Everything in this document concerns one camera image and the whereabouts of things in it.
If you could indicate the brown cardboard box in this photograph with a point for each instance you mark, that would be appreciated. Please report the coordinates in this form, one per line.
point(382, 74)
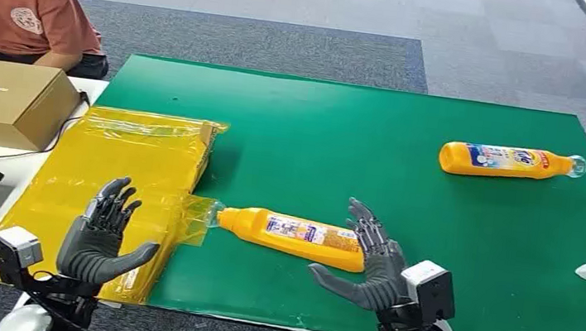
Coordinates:
point(2, 103)

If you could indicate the orange bottle with clear cap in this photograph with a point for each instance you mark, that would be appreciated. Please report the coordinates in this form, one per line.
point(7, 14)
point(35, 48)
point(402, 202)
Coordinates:
point(290, 236)
point(497, 161)

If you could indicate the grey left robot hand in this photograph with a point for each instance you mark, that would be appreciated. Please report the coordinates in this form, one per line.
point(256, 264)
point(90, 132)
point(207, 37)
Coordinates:
point(93, 249)

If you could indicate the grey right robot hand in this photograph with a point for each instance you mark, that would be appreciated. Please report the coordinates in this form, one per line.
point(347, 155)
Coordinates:
point(382, 276)

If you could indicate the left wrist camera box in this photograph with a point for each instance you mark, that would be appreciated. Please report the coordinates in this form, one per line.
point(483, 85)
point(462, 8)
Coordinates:
point(15, 254)

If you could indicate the person's forearm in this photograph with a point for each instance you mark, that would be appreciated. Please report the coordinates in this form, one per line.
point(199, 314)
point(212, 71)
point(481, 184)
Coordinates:
point(59, 60)

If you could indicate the white side table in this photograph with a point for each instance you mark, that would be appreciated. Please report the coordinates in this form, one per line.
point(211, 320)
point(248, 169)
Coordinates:
point(5, 175)

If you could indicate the yellow plastic wrapped package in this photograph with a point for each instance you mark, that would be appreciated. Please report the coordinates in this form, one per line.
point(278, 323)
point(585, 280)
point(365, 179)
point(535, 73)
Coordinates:
point(105, 165)

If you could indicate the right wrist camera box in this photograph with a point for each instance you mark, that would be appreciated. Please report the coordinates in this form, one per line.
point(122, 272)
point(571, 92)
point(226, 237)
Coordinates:
point(430, 293)

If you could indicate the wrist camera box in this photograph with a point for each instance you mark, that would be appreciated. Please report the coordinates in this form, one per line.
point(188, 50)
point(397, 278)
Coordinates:
point(15, 254)
point(430, 293)

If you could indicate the green table mat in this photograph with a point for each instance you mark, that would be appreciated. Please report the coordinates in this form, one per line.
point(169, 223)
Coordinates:
point(338, 153)

